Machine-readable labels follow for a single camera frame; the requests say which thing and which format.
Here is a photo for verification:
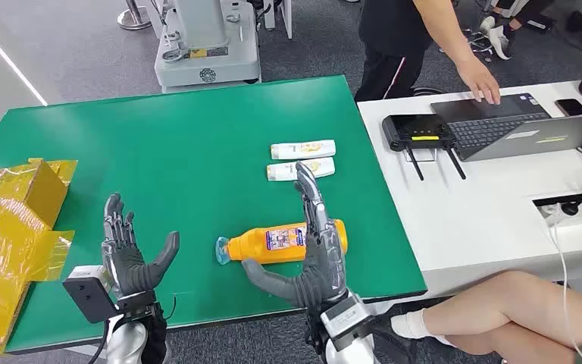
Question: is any person with white shoes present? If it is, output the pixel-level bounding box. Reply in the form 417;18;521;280
479;0;555;61

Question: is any black smartphone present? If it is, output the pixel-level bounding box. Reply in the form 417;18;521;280
554;98;582;118

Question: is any black controller with antennas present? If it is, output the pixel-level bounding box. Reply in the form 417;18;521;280
381;113;468;182

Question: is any standing person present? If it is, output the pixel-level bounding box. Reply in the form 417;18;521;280
353;0;502;105

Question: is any white shampoo bottle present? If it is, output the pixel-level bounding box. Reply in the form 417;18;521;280
266;157;336;182
271;140;337;161

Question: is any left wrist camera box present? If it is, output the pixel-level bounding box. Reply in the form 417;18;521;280
62;265;121;324

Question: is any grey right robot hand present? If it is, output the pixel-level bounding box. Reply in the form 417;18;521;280
241;162;348;309

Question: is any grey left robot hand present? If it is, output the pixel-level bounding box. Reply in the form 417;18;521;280
101;192;180;301

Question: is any seated person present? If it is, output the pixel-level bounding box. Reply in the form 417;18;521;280
371;271;582;364

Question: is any chrome office chair base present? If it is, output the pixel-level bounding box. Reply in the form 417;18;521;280
464;29;493;54

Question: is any chrome stanchion post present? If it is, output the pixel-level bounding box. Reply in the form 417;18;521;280
117;0;152;31

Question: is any white cable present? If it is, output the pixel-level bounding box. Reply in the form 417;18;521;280
546;203;582;364

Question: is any orange bottle with clear cap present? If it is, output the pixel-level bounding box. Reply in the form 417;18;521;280
215;218;348;266

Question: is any white stand frame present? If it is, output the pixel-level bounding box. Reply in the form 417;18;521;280
262;0;295;40

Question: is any yellow taped cardboard box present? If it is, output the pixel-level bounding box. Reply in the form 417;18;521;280
0;158;79;359

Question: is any black box on floor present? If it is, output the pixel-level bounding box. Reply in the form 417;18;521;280
524;14;555;33

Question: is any grey wheeled machine base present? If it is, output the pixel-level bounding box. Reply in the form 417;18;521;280
149;0;263;94

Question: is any grey laptop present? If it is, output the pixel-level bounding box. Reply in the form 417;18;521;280
430;93;582;163

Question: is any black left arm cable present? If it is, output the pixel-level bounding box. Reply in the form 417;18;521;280
87;321;111;364

